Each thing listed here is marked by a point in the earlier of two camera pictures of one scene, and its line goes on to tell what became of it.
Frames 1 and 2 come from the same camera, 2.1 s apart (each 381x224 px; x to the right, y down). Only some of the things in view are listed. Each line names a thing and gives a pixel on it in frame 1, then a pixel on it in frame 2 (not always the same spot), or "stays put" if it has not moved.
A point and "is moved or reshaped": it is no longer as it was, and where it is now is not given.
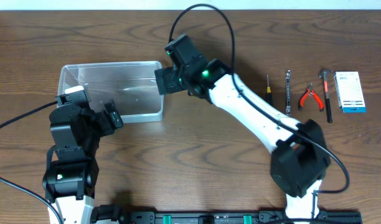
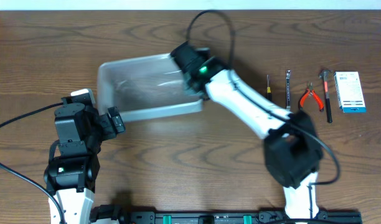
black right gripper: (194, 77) -> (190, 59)
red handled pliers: (309, 90) stays put
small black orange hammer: (324, 74) stays put
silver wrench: (287, 111) stays put
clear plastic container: (131, 84) is moved or reshaped
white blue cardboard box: (350, 92) stays put
